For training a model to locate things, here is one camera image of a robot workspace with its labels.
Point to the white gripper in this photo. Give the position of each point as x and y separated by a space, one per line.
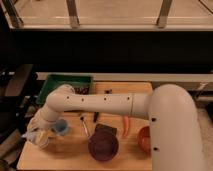
39 126

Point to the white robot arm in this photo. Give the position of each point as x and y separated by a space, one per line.
176 141

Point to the blue cup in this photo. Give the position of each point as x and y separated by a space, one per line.
61 127

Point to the green plastic tray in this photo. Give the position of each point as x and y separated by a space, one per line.
53 81

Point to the black chair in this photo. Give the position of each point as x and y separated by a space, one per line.
15 84

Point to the dark red grapes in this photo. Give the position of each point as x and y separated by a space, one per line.
81 90

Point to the black sponge block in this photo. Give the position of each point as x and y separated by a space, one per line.
103 127

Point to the small black cylinder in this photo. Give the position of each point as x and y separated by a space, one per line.
108 91

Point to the purple bowl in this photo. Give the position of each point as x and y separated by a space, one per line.
103 146

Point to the orange carrot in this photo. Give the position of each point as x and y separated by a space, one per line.
126 124

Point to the orange red bowl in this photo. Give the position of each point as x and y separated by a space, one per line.
144 140

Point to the black handled knife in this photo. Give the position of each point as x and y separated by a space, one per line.
95 118

